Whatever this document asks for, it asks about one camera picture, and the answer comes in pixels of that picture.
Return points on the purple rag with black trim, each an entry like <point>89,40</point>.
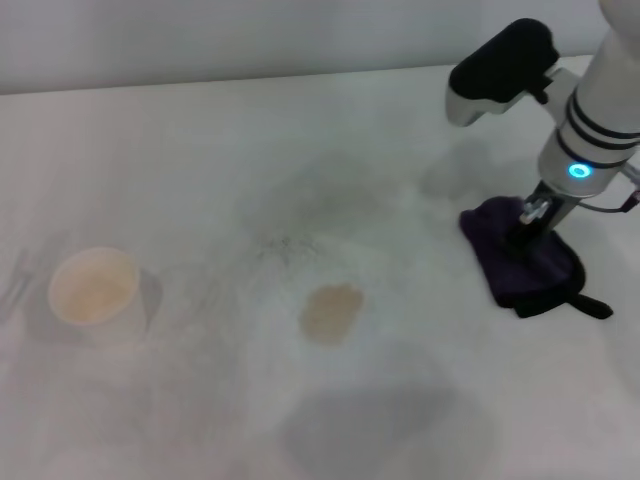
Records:
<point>530,272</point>

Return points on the white paper cup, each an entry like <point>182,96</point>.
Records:
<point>92,287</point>

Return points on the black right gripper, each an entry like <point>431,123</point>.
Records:
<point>550,210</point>

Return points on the black wrist camera silver mount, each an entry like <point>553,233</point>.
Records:
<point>500,65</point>

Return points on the brown water stain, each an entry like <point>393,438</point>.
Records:
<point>331,314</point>

